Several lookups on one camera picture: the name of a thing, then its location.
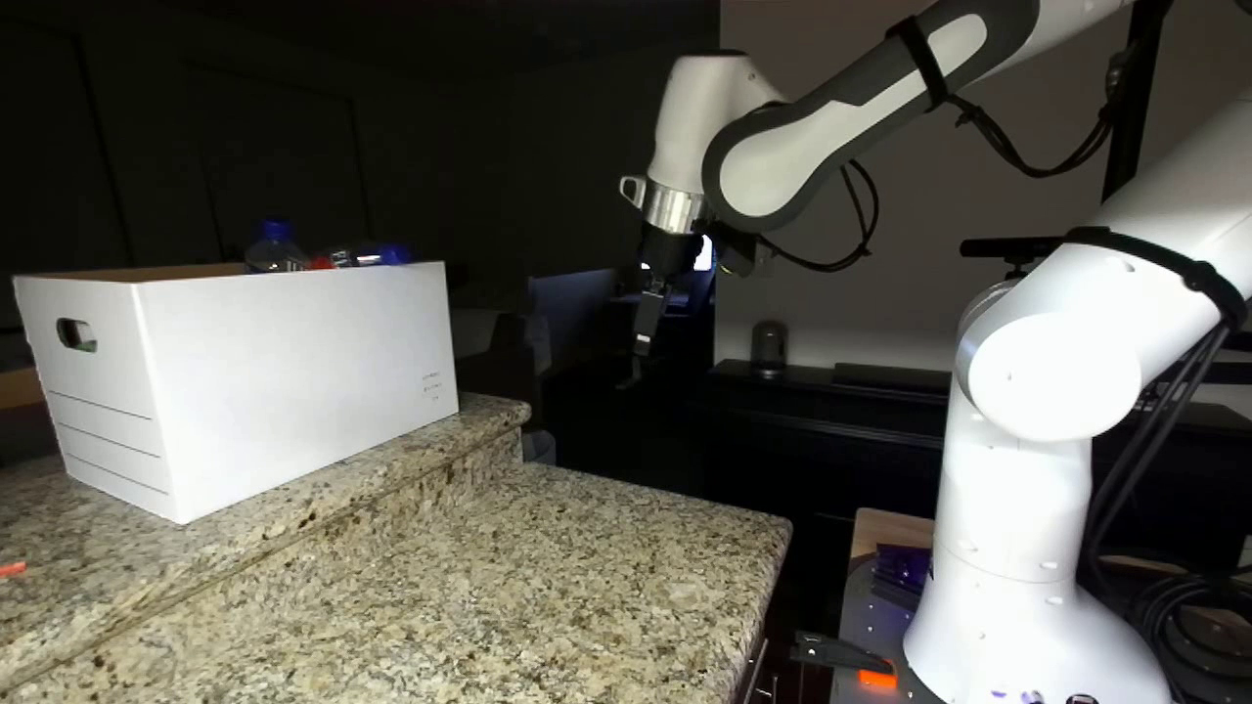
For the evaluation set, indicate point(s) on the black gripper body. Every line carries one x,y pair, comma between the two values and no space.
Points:
670,269

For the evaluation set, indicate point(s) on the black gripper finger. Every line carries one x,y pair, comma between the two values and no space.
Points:
648,337

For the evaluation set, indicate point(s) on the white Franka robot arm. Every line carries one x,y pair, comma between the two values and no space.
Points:
1030,392

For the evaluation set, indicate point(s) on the white cardboard box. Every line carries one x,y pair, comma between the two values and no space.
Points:
277,377

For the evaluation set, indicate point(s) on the small dark speaker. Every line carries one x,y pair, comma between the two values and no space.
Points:
769,348

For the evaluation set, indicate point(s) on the black low cabinet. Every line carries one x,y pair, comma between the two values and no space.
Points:
837,444

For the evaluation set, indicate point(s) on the black vertical pole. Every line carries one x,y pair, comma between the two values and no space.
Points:
1131,92

